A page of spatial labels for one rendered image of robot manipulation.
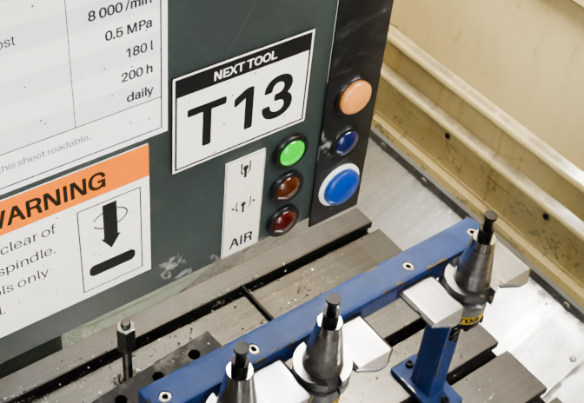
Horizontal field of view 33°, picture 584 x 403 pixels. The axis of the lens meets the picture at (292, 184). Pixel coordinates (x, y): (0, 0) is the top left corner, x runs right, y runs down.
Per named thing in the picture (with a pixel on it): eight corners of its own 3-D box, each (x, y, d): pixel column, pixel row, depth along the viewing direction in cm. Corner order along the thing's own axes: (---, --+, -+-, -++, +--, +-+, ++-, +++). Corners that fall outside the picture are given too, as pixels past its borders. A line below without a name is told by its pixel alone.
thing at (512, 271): (538, 277, 118) (540, 273, 118) (507, 295, 116) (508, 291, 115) (496, 241, 122) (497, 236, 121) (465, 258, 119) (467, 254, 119)
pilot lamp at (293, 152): (306, 161, 65) (309, 135, 64) (279, 173, 64) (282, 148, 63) (301, 156, 66) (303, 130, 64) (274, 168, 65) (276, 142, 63)
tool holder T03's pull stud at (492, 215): (484, 229, 111) (491, 207, 109) (494, 238, 110) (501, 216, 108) (473, 234, 110) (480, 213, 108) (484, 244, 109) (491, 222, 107)
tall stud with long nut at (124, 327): (142, 383, 139) (140, 324, 130) (124, 392, 138) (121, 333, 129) (131, 369, 141) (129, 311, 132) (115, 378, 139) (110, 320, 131)
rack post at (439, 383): (462, 403, 141) (511, 262, 121) (434, 420, 139) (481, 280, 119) (416, 355, 147) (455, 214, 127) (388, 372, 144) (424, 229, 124)
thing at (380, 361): (400, 360, 108) (401, 354, 107) (362, 381, 105) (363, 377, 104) (359, 317, 111) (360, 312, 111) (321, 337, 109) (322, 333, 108)
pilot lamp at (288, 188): (301, 196, 68) (304, 172, 66) (275, 208, 67) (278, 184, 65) (296, 191, 68) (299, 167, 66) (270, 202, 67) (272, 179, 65)
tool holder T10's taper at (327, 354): (332, 340, 107) (339, 299, 102) (350, 371, 104) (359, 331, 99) (295, 351, 105) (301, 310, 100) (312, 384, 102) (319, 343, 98)
